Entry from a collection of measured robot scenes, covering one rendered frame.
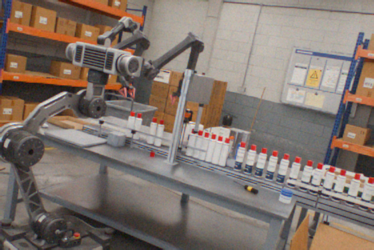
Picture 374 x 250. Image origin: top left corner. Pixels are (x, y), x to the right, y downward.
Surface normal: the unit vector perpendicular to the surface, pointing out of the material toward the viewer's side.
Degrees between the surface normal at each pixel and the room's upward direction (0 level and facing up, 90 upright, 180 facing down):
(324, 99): 90
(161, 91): 90
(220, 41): 90
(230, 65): 90
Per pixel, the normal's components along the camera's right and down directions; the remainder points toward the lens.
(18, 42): 0.80, 0.26
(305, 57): -0.57, 0.01
